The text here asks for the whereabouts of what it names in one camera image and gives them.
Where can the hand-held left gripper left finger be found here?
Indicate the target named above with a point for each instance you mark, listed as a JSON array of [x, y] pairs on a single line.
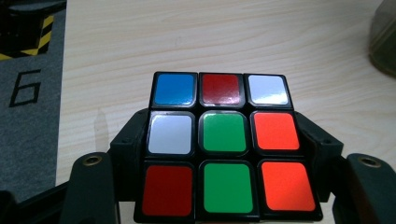
[[129, 149]]

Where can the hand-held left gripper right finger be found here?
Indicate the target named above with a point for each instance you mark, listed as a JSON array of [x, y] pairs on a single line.
[[323, 152]]

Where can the multicoloured puzzle cube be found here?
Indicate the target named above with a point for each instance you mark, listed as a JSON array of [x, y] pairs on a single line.
[[224, 133]]

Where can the grey translucent storage box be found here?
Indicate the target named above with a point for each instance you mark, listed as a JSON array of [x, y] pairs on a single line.
[[384, 40]]

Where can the black stand with hazard-striped base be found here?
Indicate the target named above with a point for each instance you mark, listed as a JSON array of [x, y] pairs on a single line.
[[21, 31]]

